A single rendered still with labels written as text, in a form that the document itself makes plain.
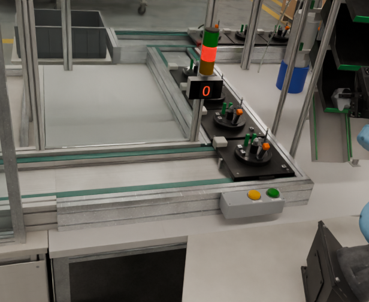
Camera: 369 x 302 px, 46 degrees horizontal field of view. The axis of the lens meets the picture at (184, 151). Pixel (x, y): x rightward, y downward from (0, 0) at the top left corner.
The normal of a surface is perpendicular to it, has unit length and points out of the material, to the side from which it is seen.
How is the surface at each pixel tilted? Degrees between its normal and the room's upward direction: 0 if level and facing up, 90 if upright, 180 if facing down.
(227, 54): 90
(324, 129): 45
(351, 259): 29
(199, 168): 0
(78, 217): 90
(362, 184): 0
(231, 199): 0
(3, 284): 90
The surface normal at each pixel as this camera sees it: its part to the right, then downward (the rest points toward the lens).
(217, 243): 0.11, -0.83
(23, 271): 0.27, 0.55
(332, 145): 0.15, -0.20
